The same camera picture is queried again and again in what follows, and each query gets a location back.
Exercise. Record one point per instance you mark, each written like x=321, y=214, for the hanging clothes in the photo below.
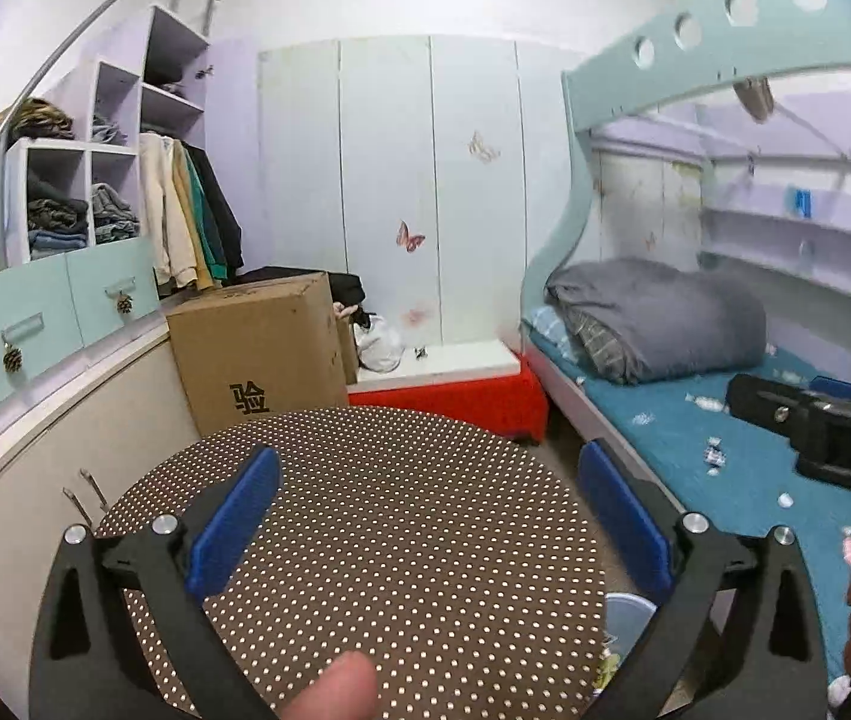
x=196, y=239

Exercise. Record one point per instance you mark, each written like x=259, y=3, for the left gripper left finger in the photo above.
x=86, y=659

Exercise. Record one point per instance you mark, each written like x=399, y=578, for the large cardboard box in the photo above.
x=257, y=350

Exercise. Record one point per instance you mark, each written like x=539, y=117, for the trash bin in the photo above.
x=627, y=616

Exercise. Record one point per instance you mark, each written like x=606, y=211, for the white plastic bag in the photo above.
x=379, y=345

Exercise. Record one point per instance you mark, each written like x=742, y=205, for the person's left hand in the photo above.
x=347, y=690

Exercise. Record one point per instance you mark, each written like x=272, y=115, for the red bench with white top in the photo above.
x=484, y=383

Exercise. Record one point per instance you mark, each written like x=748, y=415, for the brown polka dot tablecloth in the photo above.
x=465, y=569

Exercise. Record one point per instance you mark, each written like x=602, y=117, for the grey folded blanket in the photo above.
x=638, y=321

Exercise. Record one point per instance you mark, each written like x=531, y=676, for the teal bunk bed frame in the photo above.
x=694, y=46

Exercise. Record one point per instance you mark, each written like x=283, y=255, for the blue patterned mattress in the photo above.
x=742, y=478

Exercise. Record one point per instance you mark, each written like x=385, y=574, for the teal drawer cabinet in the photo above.
x=61, y=315

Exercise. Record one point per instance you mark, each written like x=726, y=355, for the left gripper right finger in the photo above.
x=736, y=631

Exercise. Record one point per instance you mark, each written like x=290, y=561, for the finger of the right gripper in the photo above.
x=777, y=407
x=832, y=388

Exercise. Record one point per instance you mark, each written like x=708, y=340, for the white cubby shelf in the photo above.
x=145, y=74

